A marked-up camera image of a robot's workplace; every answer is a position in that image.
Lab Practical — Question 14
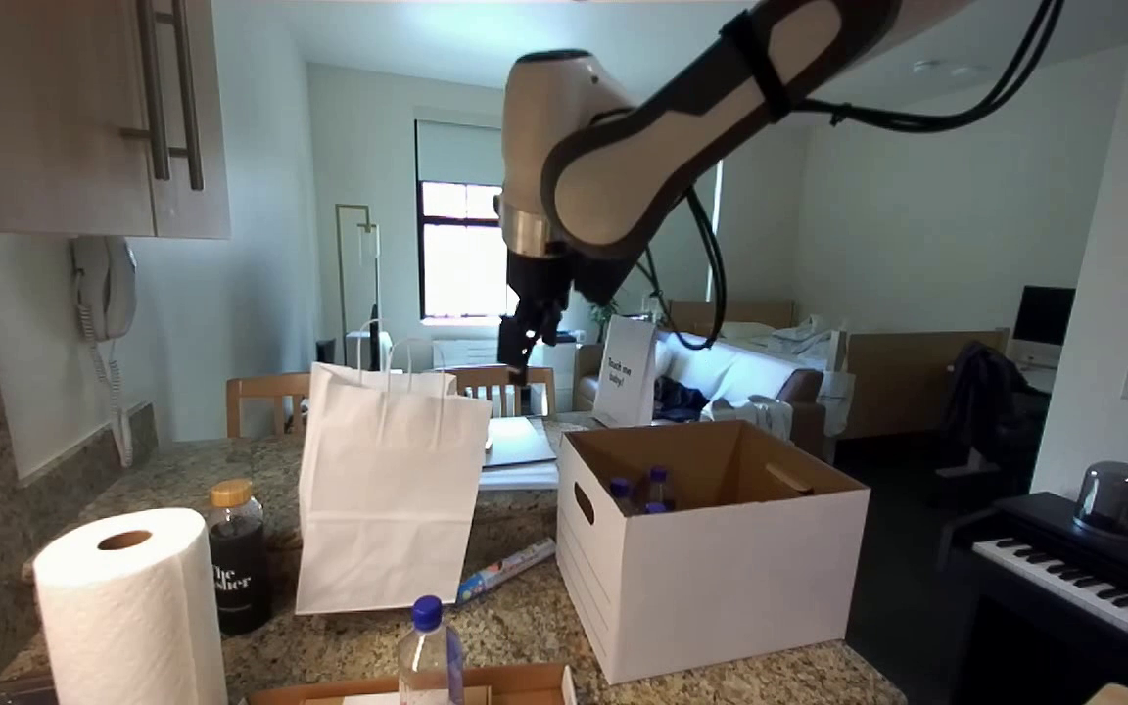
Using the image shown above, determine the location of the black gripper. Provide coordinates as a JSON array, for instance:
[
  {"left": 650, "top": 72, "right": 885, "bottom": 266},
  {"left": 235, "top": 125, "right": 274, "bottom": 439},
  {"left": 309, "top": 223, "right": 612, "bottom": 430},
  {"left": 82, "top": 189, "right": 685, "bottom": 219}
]
[{"left": 499, "top": 251, "right": 585, "bottom": 372}]

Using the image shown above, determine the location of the white cardboard box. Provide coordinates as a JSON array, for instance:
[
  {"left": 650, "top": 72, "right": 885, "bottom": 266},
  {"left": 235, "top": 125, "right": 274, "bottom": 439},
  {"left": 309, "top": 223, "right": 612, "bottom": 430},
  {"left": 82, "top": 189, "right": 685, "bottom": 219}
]
[{"left": 554, "top": 419, "right": 876, "bottom": 688}]

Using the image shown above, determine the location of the small labelled cardboard box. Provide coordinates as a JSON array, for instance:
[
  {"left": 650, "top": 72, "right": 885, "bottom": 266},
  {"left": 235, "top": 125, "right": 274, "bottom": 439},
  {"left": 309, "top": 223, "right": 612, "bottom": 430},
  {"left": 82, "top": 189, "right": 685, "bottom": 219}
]
[{"left": 245, "top": 661, "right": 578, "bottom": 705}]

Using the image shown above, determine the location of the wooden dining chair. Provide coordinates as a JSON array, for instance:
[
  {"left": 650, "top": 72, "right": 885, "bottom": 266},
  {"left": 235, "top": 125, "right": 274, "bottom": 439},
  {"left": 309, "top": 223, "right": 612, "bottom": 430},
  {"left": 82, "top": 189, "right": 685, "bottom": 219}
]
[
  {"left": 222, "top": 372, "right": 319, "bottom": 445},
  {"left": 443, "top": 366, "right": 561, "bottom": 424}
]

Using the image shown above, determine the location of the white radiator cover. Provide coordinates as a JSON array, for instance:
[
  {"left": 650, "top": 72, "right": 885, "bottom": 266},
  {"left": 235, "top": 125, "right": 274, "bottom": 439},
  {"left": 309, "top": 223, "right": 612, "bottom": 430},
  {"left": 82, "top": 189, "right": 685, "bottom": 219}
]
[{"left": 426, "top": 332, "right": 593, "bottom": 385}]

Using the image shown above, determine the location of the black framed window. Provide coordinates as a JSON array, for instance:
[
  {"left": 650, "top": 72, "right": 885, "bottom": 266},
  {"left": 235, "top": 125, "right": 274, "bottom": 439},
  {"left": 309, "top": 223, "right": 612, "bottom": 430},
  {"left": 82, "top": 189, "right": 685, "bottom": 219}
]
[{"left": 411, "top": 178, "right": 522, "bottom": 330}]

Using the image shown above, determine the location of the small printed white bag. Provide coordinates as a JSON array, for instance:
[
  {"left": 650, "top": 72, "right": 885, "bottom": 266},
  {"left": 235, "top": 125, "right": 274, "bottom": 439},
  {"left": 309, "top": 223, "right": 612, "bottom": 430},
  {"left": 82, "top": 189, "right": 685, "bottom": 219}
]
[{"left": 593, "top": 312, "right": 666, "bottom": 435}]

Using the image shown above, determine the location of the thin metal stand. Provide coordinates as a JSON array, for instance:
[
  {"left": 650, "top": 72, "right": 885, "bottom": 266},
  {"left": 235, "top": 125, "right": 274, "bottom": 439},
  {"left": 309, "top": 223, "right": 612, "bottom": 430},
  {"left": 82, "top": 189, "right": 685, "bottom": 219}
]
[{"left": 334, "top": 199, "right": 386, "bottom": 377}]

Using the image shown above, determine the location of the white roller blind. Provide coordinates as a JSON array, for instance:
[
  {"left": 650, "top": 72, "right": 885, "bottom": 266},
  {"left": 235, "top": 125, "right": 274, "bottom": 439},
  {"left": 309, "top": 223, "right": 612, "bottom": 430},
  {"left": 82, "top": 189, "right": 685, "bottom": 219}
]
[{"left": 411, "top": 119, "right": 516, "bottom": 195}]

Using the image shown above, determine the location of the white paper bag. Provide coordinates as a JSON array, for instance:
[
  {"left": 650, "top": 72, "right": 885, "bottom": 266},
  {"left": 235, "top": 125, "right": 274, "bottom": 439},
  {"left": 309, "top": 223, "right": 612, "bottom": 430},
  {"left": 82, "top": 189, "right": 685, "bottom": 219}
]
[{"left": 291, "top": 360, "right": 495, "bottom": 623}]

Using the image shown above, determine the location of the bed with white bedding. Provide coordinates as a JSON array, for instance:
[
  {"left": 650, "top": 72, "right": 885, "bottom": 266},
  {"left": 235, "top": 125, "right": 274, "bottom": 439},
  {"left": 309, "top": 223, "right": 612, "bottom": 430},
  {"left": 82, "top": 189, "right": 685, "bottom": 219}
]
[{"left": 658, "top": 317, "right": 856, "bottom": 444}]

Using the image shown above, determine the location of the dark jar gold lid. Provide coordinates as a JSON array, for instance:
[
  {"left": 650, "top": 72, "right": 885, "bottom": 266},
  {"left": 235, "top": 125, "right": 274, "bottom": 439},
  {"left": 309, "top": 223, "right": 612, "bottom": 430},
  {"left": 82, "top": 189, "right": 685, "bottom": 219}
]
[{"left": 205, "top": 479, "right": 274, "bottom": 642}]

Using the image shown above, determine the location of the wooden headboard panel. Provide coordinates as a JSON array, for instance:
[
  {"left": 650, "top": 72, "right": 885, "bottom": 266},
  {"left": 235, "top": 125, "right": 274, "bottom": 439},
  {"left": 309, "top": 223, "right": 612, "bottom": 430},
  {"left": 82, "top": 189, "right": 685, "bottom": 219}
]
[{"left": 833, "top": 325, "right": 1014, "bottom": 444}]

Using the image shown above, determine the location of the white paper towel roll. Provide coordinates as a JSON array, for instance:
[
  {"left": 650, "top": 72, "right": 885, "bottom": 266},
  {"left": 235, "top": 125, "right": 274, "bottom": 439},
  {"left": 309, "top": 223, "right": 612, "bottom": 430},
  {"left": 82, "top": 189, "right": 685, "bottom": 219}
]
[{"left": 29, "top": 505, "right": 230, "bottom": 705}]

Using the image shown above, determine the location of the dark chair with clothes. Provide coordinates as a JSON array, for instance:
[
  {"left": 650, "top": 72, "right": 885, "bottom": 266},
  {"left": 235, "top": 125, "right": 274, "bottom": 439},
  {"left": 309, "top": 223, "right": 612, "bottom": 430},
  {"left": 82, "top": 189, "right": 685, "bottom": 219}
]
[{"left": 932, "top": 336, "right": 1041, "bottom": 481}]

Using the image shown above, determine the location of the dark computer monitor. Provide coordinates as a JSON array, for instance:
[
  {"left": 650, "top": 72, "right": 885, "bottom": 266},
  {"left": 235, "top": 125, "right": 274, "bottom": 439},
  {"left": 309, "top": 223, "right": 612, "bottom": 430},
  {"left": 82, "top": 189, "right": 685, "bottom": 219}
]
[{"left": 1010, "top": 283, "right": 1076, "bottom": 358}]

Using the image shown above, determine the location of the black piano keyboard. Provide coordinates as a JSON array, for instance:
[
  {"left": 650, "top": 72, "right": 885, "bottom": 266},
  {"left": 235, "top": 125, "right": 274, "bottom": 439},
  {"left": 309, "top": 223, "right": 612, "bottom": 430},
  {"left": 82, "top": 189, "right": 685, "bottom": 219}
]
[{"left": 945, "top": 490, "right": 1128, "bottom": 705}]

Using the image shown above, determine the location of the shiny metal kettle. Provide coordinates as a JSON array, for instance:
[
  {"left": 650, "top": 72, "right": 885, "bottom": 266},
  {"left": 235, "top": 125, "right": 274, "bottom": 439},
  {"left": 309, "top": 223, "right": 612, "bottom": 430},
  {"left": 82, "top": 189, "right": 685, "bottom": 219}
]
[{"left": 1069, "top": 458, "right": 1128, "bottom": 538}]

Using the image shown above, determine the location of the metal cabinet handle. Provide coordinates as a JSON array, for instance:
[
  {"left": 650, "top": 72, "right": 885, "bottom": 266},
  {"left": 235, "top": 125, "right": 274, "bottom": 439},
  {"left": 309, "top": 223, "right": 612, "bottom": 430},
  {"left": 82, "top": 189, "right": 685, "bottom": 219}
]
[
  {"left": 168, "top": 0, "right": 211, "bottom": 195},
  {"left": 129, "top": 0, "right": 176, "bottom": 189}
]

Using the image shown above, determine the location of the white wall phone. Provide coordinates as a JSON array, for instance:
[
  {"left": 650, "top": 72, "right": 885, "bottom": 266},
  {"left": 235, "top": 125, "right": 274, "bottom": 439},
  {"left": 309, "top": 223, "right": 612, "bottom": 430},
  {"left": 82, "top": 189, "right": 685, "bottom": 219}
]
[{"left": 67, "top": 234, "right": 141, "bottom": 475}]

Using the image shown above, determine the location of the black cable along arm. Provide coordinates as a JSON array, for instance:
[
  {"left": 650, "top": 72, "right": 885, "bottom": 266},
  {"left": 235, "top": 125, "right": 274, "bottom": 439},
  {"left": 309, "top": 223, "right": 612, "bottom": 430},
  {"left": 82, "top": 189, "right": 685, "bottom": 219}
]
[{"left": 792, "top": 0, "right": 1069, "bottom": 136}]

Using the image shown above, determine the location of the wooden wall cabinet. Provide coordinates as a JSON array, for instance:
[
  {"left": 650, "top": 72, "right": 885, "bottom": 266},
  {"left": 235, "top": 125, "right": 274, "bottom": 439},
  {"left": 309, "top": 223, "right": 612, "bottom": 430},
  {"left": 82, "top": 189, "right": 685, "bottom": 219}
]
[{"left": 0, "top": 0, "right": 230, "bottom": 243}]

